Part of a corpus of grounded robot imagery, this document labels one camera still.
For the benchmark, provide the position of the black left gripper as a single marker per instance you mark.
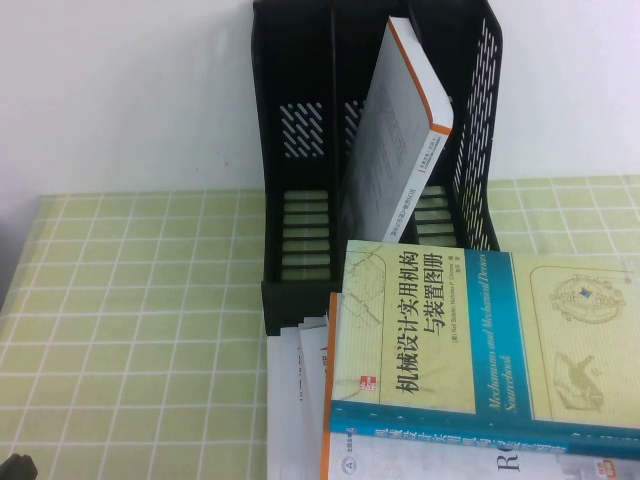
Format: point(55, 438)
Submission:
point(15, 470)

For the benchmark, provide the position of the yellow book with blue spine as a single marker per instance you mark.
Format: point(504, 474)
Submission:
point(450, 325)

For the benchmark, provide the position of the white book with grey title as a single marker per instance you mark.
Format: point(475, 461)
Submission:
point(282, 400)

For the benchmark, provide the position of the white book with red title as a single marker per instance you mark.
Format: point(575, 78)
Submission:
point(312, 400)

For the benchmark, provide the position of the white ROS2 programming book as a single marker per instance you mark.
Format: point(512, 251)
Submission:
point(400, 465)

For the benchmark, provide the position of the white book with orange band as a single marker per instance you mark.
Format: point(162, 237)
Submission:
point(390, 165)

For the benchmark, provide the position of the black plastic book holder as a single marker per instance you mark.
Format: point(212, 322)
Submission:
point(295, 65)

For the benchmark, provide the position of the green checkered tablecloth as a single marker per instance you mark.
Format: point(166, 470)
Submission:
point(125, 325)

